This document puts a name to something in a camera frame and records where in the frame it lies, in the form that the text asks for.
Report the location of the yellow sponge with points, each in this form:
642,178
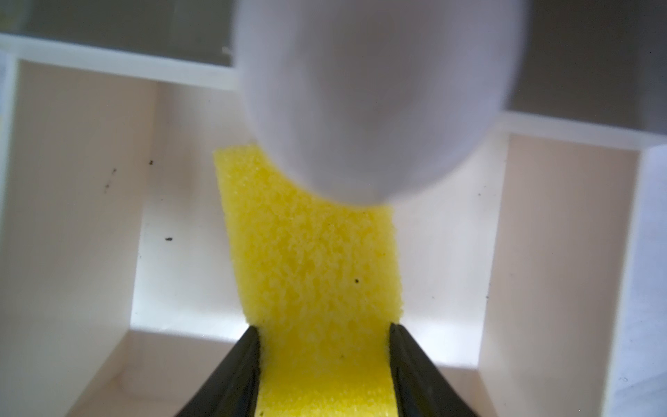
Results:
321,283

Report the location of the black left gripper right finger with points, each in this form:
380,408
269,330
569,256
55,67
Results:
420,389

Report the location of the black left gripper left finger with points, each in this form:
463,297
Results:
232,389

